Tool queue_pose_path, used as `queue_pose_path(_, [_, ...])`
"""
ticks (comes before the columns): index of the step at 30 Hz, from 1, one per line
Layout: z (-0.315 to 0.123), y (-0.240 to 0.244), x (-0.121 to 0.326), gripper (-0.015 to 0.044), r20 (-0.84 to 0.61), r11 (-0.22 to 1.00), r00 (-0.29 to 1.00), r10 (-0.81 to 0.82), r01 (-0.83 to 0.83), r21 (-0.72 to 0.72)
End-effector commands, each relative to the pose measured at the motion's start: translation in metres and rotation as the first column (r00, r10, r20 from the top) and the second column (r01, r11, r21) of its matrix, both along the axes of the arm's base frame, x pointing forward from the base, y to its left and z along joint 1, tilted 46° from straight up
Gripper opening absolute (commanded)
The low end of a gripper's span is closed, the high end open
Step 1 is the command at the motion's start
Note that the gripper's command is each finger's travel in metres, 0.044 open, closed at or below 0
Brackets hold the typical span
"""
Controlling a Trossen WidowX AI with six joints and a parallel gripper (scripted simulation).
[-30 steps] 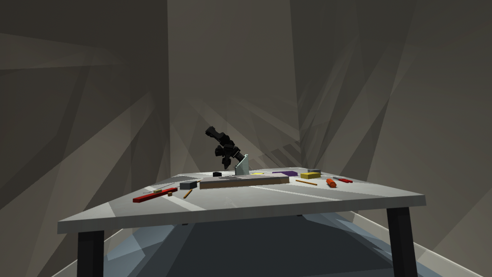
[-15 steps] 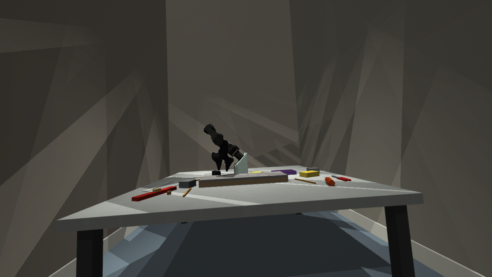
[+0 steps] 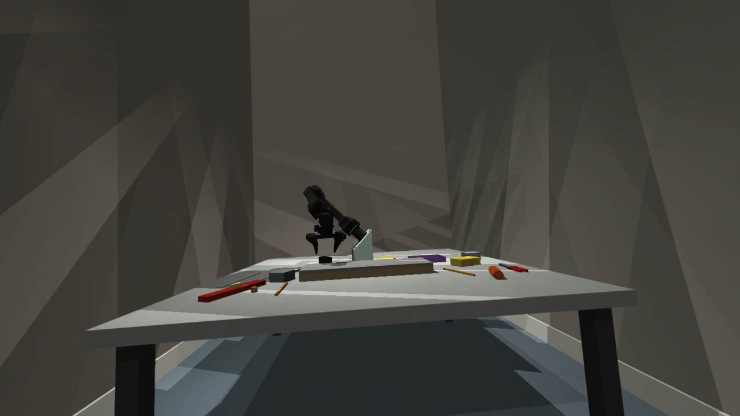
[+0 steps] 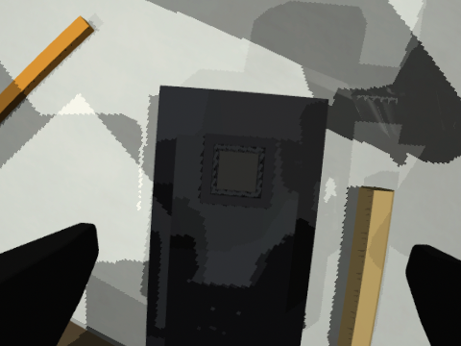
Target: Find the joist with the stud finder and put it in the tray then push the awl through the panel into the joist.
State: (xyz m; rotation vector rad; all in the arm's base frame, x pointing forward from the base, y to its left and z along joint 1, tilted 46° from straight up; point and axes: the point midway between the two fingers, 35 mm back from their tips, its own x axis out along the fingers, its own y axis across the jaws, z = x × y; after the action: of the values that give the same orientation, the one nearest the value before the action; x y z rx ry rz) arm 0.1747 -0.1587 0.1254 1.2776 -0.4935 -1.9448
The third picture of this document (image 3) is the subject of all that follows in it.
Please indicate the dark red long bar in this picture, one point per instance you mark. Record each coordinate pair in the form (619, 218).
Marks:
(233, 289)

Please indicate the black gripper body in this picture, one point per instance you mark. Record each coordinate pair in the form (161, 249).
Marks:
(326, 232)

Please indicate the red-handled pliers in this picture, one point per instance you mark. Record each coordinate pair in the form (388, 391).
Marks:
(515, 268)

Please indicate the orange-handled screwdriver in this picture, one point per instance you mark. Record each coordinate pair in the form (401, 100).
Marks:
(496, 272)

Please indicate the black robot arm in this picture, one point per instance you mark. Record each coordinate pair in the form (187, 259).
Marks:
(320, 207)

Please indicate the purple tray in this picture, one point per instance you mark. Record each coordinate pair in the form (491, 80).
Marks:
(432, 258)

